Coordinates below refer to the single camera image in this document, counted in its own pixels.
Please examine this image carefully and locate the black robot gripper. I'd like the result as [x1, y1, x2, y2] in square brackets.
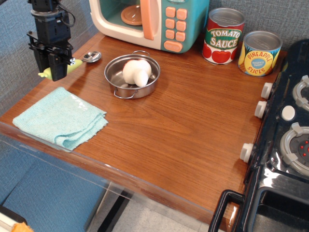
[28, 11, 75, 82]

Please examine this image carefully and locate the spoon with yellow-green handle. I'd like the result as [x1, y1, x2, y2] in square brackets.
[38, 51, 101, 81]

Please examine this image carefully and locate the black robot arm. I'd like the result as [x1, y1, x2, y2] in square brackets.
[27, 0, 75, 82]

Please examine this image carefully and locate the light blue folded cloth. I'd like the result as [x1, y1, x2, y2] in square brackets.
[13, 87, 108, 150]

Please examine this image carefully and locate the white toy mushroom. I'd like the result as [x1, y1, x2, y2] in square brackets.
[122, 59, 152, 87]

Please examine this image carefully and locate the orange microwave turntable plate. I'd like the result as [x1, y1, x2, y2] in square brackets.
[121, 5, 142, 26]

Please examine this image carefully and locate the teal toy microwave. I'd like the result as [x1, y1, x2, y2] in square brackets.
[89, 0, 209, 54]

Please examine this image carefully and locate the orange fuzzy object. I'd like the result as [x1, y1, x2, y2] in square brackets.
[11, 222, 34, 232]

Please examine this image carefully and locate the tomato sauce can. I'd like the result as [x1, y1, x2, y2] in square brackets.
[202, 8, 245, 64]

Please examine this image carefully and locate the pineapple slices can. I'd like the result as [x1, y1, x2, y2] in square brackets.
[238, 30, 282, 77]

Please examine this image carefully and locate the black toy stove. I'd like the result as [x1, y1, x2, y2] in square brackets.
[209, 39, 309, 232]

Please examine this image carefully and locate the black braided cable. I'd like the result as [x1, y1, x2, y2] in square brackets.
[56, 2, 76, 28]

